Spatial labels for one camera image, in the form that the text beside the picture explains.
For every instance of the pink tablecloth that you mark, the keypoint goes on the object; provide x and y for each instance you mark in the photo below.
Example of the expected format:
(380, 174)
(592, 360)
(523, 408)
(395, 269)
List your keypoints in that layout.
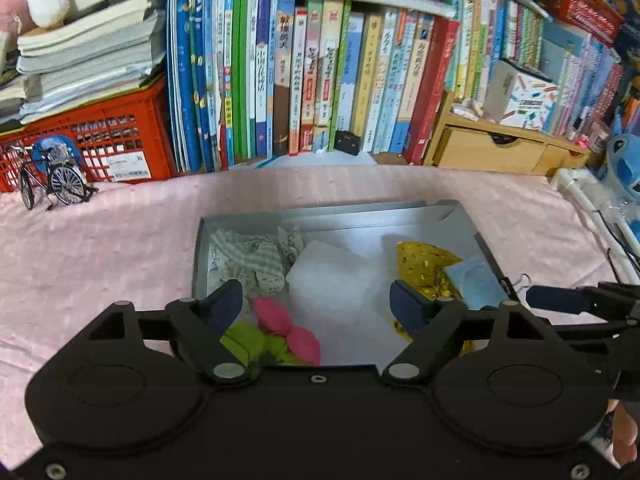
(100, 250)

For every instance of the stack of lying books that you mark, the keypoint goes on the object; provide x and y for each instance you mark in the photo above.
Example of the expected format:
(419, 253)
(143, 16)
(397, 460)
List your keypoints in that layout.
(90, 45)

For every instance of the grey metal tray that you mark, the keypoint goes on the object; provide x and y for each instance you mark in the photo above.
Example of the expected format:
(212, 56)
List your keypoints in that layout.
(350, 225)

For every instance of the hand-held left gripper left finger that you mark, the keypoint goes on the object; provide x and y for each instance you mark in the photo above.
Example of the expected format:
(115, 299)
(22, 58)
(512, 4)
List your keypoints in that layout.
(225, 305)

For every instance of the gold sequin heart pillow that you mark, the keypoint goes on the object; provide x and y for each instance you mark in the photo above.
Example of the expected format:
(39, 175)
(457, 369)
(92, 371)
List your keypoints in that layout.
(425, 265)

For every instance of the black binder clip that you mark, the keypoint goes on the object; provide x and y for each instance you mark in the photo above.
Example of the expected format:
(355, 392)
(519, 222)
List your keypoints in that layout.
(515, 285)

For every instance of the small black box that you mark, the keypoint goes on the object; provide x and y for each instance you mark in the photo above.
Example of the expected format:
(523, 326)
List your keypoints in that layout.
(347, 142)

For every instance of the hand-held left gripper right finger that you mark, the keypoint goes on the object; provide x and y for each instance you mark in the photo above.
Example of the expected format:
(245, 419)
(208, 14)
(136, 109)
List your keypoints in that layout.
(407, 307)

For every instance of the pink and green plush toy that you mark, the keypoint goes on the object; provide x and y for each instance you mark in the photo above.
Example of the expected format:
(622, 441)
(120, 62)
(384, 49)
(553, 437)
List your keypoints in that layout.
(290, 332)

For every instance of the wooden drawer organiser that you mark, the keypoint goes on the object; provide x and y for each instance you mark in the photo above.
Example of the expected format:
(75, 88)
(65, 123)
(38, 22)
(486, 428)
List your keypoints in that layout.
(480, 147)

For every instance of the red plastic basket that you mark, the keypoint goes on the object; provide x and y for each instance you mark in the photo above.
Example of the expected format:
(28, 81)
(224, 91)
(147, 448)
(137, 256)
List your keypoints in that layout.
(580, 7)

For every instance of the person's right hand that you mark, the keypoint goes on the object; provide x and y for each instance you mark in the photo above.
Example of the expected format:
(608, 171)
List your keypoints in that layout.
(627, 435)

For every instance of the row of tall standing books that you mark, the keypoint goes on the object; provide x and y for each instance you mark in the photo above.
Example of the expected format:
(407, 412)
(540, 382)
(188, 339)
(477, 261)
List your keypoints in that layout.
(300, 70)

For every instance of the blue round fan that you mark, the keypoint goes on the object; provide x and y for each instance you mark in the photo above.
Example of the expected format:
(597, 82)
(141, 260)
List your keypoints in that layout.
(57, 146)

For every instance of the red plastic crate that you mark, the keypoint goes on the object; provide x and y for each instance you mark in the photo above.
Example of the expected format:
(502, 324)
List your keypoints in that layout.
(115, 130)

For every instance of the green checked bunny cloth toy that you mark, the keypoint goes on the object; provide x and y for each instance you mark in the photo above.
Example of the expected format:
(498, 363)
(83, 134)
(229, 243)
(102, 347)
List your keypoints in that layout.
(250, 260)

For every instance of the white printed cardboard box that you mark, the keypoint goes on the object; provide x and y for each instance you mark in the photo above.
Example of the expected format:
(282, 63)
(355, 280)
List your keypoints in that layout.
(525, 97)

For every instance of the light blue cloth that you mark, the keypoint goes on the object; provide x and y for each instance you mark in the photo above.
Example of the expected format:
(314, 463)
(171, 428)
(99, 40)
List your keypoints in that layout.
(475, 280)

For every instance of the row of small shelf books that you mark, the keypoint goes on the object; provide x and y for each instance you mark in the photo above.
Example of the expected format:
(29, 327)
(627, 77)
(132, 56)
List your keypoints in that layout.
(565, 60)

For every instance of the white fluffy plush toy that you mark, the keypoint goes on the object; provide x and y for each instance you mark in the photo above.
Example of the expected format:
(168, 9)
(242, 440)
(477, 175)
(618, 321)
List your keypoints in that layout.
(335, 285)

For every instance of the miniature black bicycle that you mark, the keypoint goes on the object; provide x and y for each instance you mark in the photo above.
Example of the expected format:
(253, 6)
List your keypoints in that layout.
(55, 182)

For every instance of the blue alien plush toy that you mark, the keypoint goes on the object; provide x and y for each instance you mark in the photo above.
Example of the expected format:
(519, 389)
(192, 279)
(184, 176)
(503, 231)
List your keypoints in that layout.
(622, 155)

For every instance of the white plastic pipe frame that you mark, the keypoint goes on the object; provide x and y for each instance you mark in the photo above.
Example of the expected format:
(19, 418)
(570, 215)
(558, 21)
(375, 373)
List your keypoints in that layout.
(595, 205)

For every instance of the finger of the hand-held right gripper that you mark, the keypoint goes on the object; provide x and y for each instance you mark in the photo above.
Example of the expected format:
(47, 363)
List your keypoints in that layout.
(555, 299)

